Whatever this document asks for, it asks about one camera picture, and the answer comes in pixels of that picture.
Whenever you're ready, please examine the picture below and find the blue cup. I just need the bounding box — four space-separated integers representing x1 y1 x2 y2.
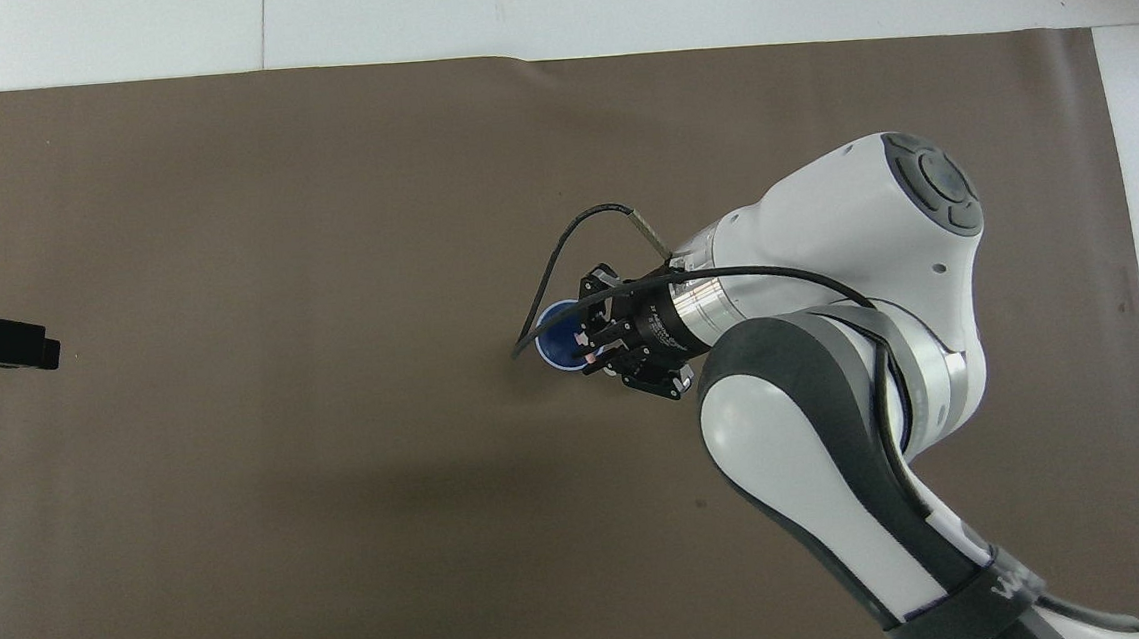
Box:
532 298 599 375

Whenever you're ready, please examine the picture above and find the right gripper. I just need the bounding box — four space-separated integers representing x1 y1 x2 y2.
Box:
573 255 720 409

